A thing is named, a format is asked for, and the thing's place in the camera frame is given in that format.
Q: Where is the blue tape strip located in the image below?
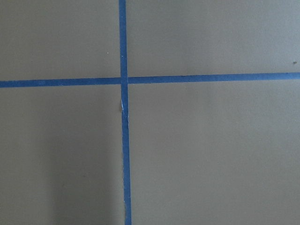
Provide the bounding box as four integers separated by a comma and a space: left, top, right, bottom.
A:
118, 0, 133, 225
0, 72, 300, 89

